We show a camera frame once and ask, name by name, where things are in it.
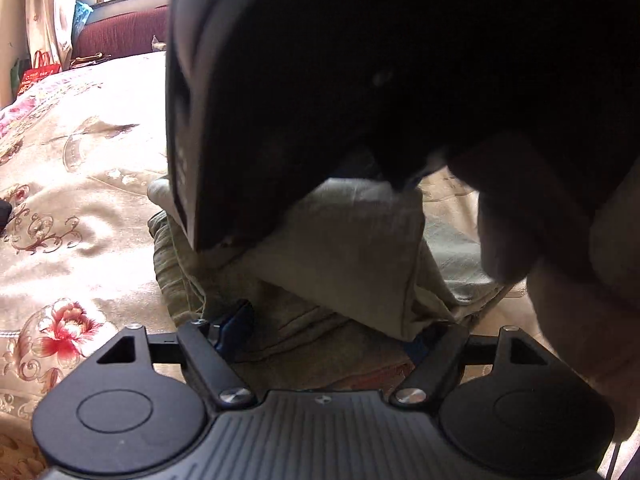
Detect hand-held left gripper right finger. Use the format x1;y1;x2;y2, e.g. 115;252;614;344
390;324;547;407

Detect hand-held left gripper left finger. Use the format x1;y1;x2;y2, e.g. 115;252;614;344
96;299;257;407

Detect grey-green pants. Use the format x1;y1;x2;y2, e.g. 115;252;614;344
146;152;528;392

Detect person's right hand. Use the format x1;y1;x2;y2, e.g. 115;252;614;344
447;127;640;441

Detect floral bedspread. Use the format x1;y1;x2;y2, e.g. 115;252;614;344
0;51;640;480

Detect dark red upholstered headboard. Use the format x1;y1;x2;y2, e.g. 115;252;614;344
71;4;172;63

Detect red bag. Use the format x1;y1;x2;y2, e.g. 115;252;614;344
18;50;63;98

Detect teal patterned cloth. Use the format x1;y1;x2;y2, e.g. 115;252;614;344
71;2;97;37

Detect beige floral curtain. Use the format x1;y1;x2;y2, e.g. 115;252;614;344
24;0;77;70

